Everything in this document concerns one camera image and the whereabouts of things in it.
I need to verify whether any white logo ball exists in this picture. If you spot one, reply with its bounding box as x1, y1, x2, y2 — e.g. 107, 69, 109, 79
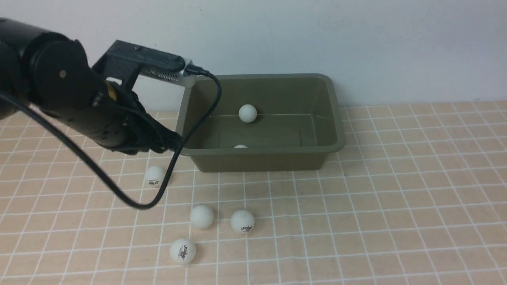
170, 238, 197, 265
145, 165, 166, 186
230, 209, 255, 234

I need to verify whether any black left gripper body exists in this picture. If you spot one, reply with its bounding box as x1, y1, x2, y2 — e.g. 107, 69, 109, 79
119, 91, 183, 154

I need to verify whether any white logo ball front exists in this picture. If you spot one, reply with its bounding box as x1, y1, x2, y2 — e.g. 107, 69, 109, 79
170, 238, 197, 265

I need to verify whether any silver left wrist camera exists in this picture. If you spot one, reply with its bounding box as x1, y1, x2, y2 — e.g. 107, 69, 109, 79
139, 58, 197, 88

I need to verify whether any checkered peach tablecloth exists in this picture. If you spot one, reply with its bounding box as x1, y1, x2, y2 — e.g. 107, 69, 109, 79
0, 101, 507, 285

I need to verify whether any olive green plastic bin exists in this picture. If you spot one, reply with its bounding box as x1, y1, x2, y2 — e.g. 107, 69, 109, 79
181, 74, 346, 173

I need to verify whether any black left camera cable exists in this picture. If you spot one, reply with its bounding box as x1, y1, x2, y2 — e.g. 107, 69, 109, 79
0, 68, 222, 210

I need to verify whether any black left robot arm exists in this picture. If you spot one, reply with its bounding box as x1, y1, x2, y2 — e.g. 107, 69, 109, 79
1, 18, 185, 155

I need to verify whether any plain white ball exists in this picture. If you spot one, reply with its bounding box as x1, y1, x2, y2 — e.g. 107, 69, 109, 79
190, 205, 214, 229

